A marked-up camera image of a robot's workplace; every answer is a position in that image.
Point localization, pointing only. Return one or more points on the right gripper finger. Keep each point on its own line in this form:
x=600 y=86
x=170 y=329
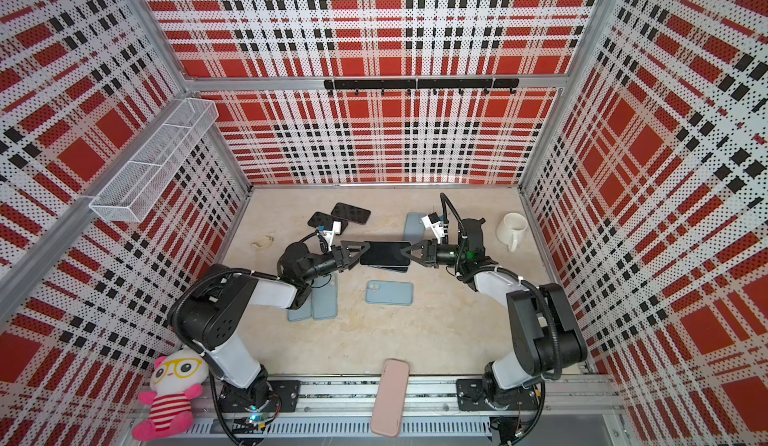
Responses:
x=414 y=255
x=416 y=248

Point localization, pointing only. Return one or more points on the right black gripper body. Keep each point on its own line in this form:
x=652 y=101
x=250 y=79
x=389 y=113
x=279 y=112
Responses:
x=449 y=255

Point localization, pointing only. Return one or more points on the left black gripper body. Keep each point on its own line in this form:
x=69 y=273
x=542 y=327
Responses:
x=322 y=264

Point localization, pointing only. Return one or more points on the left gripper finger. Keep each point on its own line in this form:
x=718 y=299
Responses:
x=350 y=257
x=355 y=246

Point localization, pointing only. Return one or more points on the light blue case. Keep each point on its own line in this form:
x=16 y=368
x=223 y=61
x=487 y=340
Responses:
x=324 y=297
x=414 y=227
x=389 y=293
x=304 y=312

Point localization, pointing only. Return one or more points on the black phone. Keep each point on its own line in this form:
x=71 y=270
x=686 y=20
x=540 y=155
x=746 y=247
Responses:
x=385 y=253
x=399 y=269
x=351 y=213
x=319 y=219

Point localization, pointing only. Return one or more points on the light blue case front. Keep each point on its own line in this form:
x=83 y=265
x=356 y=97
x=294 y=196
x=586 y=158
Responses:
x=389 y=293

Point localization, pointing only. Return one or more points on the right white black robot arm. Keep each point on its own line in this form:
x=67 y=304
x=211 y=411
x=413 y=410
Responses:
x=546 y=337

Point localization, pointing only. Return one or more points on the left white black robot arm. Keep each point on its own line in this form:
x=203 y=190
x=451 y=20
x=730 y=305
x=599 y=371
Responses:
x=206 y=317

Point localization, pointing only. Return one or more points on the pink phone case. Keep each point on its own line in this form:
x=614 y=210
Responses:
x=386 y=419

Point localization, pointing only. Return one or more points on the white ceramic mug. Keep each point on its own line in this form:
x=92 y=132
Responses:
x=511 y=230

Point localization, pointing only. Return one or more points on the pink plush toy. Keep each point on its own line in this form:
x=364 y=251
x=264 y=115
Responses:
x=175 y=381

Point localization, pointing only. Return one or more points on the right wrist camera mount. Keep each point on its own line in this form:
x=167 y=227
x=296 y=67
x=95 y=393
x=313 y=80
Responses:
x=437 y=225

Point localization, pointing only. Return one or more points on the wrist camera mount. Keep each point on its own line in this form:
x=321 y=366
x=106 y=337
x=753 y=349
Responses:
x=437 y=225
x=328 y=233

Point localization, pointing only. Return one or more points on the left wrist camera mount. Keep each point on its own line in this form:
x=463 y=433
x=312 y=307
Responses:
x=328 y=233

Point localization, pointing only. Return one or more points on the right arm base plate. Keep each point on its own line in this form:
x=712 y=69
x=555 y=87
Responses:
x=482 y=394

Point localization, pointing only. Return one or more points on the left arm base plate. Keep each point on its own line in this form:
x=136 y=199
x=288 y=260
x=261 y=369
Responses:
x=265 y=396

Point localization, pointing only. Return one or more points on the black hook rail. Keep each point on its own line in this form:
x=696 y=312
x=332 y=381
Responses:
x=357 y=86

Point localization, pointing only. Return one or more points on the white wire mesh basket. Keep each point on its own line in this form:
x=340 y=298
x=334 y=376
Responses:
x=135 y=189

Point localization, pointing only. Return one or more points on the aluminium front rail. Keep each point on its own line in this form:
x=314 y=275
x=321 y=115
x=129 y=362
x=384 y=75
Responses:
x=420 y=406

